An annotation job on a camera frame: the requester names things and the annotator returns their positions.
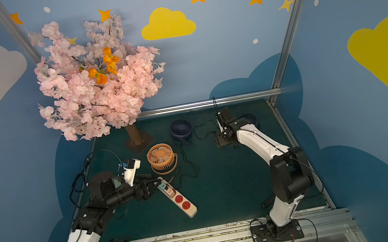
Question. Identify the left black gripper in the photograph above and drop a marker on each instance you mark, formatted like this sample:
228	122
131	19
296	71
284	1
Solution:
143	188

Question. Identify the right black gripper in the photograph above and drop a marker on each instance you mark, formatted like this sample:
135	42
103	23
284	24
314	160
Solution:
224	137

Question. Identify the pink usb adapter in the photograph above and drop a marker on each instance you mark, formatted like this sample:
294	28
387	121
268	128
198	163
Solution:
170	191

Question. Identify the beige red power strip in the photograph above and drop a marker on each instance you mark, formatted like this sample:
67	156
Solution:
181	202

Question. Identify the mint green usb adapter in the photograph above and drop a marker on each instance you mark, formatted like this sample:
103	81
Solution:
163	186

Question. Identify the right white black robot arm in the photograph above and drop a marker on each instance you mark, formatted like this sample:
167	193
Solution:
290	172

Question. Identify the orange desk fan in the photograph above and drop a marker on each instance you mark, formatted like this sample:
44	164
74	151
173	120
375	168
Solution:
162	158

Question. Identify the right navy desk fan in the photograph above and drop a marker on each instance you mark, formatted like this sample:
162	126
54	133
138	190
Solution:
252	119

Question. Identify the navy desk fan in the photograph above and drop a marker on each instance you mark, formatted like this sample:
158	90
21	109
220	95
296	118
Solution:
181	129
252	119

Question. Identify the left navy desk fan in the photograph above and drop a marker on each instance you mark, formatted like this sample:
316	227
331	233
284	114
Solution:
181	129

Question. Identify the pink cherry blossom tree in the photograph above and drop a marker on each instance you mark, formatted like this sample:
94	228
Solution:
96	87

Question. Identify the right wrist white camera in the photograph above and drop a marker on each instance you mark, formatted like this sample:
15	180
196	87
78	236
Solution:
225	118

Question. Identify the wrist white camera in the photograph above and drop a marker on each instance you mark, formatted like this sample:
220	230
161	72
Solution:
225	118
130	167

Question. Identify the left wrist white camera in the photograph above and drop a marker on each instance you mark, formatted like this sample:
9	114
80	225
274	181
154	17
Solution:
130	167

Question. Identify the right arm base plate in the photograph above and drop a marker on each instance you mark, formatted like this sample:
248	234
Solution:
271	233

